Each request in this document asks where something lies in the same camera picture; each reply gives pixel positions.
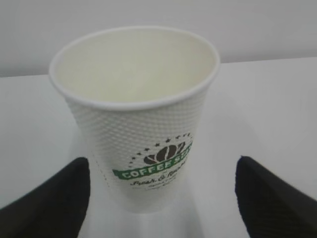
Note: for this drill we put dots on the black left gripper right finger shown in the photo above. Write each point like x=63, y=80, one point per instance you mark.
x=270, y=207

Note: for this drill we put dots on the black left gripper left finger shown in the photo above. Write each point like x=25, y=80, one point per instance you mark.
x=55, y=209

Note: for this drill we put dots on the white paper coffee cup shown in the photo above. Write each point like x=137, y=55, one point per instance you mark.
x=136, y=93

